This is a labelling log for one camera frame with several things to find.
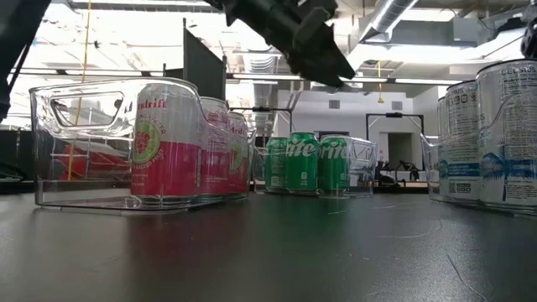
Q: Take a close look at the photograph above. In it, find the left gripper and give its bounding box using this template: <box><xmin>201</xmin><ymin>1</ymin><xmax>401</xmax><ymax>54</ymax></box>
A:
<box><xmin>207</xmin><ymin>0</ymin><xmax>357</xmax><ymax>89</ymax></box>

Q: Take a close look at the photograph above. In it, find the green Sprite soda can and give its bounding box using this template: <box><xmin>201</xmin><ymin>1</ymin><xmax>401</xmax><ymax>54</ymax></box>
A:
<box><xmin>285</xmin><ymin>131</ymin><xmax>321</xmax><ymax>194</ymax></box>
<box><xmin>264</xmin><ymin>136</ymin><xmax>290</xmax><ymax>192</ymax></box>
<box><xmin>316</xmin><ymin>134</ymin><xmax>351</xmax><ymax>196</ymax></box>

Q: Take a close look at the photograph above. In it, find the clear plastic bin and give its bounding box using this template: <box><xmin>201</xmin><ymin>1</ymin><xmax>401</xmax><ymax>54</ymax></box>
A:
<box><xmin>250</xmin><ymin>133</ymin><xmax>378</xmax><ymax>199</ymax></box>
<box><xmin>29</xmin><ymin>76</ymin><xmax>258</xmax><ymax>212</ymax></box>
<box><xmin>420</xmin><ymin>90</ymin><xmax>537</xmax><ymax>219</ymax></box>

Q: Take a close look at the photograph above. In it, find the long ceiling light bar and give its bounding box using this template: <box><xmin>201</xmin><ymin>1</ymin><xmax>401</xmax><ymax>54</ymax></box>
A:
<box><xmin>226</xmin><ymin>73</ymin><xmax>462</xmax><ymax>86</ymax></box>

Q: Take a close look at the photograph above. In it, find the black partition panel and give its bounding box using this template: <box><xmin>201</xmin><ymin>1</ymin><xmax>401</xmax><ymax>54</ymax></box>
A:
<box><xmin>162</xmin><ymin>18</ymin><xmax>228</xmax><ymax>102</ymax></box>

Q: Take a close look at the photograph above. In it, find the black background equipment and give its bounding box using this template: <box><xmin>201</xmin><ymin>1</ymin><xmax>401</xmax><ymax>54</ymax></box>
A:
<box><xmin>375</xmin><ymin>159</ymin><xmax>420</xmax><ymax>188</ymax></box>

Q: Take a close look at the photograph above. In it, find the yellow vertical pole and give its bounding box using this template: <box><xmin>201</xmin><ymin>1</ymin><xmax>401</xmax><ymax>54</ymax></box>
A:
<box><xmin>66</xmin><ymin>0</ymin><xmax>92</xmax><ymax>182</ymax></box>

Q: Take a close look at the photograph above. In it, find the red background structure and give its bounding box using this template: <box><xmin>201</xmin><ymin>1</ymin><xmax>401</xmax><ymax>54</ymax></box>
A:
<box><xmin>52</xmin><ymin>142</ymin><xmax>132</xmax><ymax>182</ymax></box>

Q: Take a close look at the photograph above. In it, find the silver ceiling air duct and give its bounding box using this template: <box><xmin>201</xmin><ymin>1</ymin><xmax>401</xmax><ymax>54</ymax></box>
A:
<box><xmin>241</xmin><ymin>49</ymin><xmax>287</xmax><ymax>136</ymax></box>
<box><xmin>359</xmin><ymin>0</ymin><xmax>420</xmax><ymax>41</ymax></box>

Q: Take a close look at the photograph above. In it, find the yellow hanging cord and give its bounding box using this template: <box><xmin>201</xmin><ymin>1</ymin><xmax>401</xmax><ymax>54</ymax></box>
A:
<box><xmin>376</xmin><ymin>60</ymin><xmax>385</xmax><ymax>105</ymax></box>

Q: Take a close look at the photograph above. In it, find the black metal gate frame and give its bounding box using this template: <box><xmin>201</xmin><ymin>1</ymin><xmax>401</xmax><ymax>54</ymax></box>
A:
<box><xmin>365</xmin><ymin>112</ymin><xmax>425</xmax><ymax>171</ymax></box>
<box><xmin>228</xmin><ymin>107</ymin><xmax>295</xmax><ymax>139</ymax></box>

